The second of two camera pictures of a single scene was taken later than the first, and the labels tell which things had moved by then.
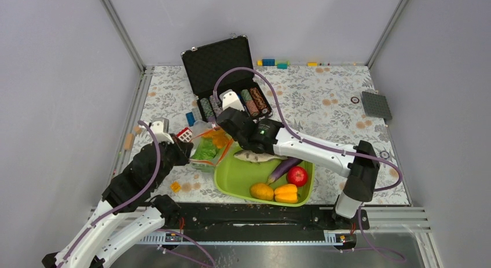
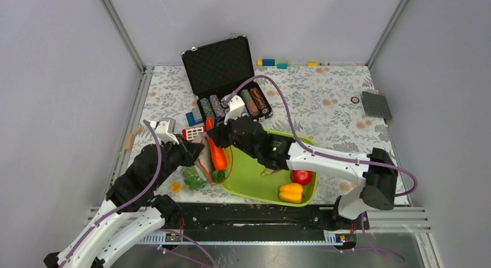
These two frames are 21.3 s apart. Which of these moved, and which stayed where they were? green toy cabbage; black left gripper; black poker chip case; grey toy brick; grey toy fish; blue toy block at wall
Moved: green toy cabbage; grey toy fish
Stayed: blue toy block at wall; black poker chip case; grey toy brick; black left gripper
